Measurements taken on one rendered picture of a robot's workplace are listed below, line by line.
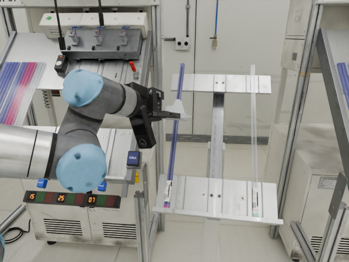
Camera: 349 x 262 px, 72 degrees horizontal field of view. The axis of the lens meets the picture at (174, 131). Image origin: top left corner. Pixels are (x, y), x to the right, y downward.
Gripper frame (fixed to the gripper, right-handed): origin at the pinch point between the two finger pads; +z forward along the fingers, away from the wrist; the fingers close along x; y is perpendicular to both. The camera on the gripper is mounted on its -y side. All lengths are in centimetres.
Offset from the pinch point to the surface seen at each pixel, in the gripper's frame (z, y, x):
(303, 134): 104, 5, -31
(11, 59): -12, 39, 79
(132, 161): 0.6, -11.1, 16.2
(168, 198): -3.2, -22.7, -0.3
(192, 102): 174, 61, 79
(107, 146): 1.1, -5.1, 28.8
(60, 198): -9.8, -23.1, 40.1
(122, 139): 4.3, -2.2, 24.6
